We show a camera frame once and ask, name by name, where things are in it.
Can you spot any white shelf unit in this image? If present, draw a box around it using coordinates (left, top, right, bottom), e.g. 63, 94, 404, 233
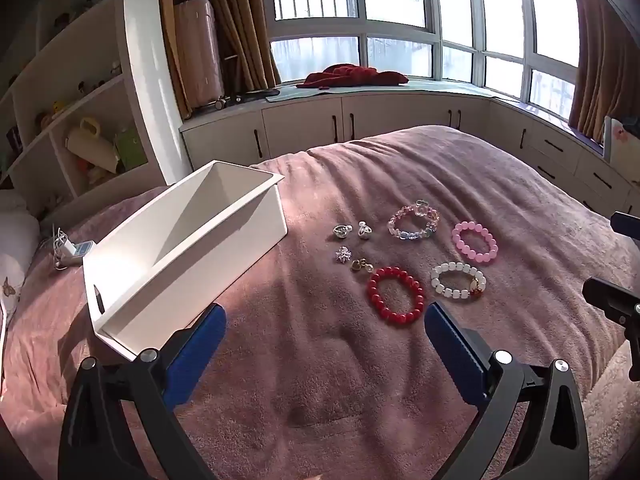
0, 0, 193, 221

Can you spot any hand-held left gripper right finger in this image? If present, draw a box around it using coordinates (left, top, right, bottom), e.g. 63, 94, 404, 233
424, 301, 591, 480

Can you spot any bay window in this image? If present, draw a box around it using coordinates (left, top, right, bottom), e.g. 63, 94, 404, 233
270, 0, 583, 121

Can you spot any black stand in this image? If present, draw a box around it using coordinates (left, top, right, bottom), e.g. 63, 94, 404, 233
215, 55, 281, 108

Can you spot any green windowsill mat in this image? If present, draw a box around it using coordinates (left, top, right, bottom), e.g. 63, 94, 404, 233
260, 81, 501, 103

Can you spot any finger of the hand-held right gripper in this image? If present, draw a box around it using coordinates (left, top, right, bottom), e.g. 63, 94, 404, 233
610, 211, 640, 241
582, 276, 640, 392

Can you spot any tan curtain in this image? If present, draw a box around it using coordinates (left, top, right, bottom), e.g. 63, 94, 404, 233
160, 0, 282, 118
565, 0, 640, 143

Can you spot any red cloth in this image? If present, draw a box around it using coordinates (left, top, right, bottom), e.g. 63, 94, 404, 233
296, 63, 410, 90

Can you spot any white butterfly duvet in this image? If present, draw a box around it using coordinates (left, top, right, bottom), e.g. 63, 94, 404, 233
0, 190, 41, 321

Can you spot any white rectangular storage box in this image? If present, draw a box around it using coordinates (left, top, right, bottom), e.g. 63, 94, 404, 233
81, 160, 289, 363

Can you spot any pink bead bracelet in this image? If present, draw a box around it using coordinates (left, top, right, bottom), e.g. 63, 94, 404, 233
451, 220, 500, 266

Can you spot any white bead bracelet red charm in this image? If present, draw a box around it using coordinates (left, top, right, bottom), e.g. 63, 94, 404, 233
430, 261, 487, 305

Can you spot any multicolour crystal bracelet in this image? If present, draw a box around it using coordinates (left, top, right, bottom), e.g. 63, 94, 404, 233
387, 200, 442, 242

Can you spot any floral white box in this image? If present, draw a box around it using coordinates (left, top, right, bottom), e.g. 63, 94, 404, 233
602, 116, 640, 161

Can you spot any white charger with cable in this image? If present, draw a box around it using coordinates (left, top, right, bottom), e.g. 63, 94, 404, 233
50, 227, 96, 268

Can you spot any green box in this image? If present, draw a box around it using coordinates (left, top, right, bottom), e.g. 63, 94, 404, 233
114, 127, 148, 171

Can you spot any pink suitcase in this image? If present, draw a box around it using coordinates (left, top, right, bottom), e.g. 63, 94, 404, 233
173, 0, 227, 111

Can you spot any white window cabinet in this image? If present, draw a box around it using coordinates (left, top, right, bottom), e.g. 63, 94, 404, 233
180, 92, 640, 221

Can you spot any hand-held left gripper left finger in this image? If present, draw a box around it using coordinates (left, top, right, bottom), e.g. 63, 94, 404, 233
59, 303, 228, 480

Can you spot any cream jug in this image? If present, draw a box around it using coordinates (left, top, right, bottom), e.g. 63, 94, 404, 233
66, 117, 121, 173

